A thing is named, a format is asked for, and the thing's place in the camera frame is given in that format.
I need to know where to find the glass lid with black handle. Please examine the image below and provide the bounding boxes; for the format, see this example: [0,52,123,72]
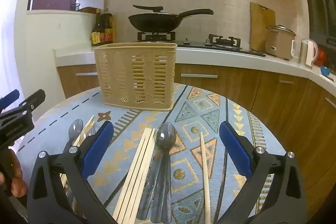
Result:
[133,5,179,16]

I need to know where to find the wooden box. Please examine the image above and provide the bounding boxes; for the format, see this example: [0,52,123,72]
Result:
[77,7,102,14]

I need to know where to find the dark window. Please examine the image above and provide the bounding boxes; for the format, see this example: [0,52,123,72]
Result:
[299,0,336,56]

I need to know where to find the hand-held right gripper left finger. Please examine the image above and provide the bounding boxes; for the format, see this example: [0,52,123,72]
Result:
[28,120,118,224]

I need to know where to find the red label sauce bottle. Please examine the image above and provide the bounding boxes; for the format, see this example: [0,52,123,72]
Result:
[101,13,114,44]

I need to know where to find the red container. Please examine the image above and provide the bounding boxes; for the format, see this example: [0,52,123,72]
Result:
[314,48,326,67]

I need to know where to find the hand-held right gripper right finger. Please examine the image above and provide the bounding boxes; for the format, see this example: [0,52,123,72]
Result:
[215,120,307,224]

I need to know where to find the black wok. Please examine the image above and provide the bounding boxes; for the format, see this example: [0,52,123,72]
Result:
[128,9,214,33]

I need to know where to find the beige rice cooker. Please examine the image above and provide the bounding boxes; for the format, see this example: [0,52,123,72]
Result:
[265,25,297,61]

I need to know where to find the yellow label sauce bottle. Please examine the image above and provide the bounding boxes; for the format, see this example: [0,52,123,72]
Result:
[91,9,102,46]

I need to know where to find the white kitchen countertop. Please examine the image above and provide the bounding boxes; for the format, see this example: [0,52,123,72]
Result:
[54,44,336,98]

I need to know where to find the white electric kettle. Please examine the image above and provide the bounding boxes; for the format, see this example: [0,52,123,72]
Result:
[299,39,319,68]

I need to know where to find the black gas stove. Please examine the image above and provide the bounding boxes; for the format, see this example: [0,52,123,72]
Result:
[136,31,266,57]

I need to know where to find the clear grey plastic spoon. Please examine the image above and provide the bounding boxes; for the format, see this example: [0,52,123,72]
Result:
[151,122,177,224]
[83,126,97,137]
[136,151,158,220]
[63,119,84,151]
[161,153,172,224]

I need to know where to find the patterned blue tablecloth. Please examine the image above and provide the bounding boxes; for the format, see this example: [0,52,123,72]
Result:
[17,84,289,224]

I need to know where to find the beige slotted utensil basket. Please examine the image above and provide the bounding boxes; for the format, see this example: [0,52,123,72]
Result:
[94,42,178,111]

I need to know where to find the person's left hand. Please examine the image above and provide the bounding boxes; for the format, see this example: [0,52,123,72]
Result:
[0,150,28,197]

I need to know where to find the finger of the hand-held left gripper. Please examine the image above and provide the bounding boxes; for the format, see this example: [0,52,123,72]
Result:
[16,89,46,116]
[0,90,20,109]

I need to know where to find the wooden base cabinets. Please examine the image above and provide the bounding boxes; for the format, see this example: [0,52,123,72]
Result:
[56,63,336,214]

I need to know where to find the wooden cutting board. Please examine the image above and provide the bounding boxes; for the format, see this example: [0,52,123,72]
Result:
[249,2,276,52]

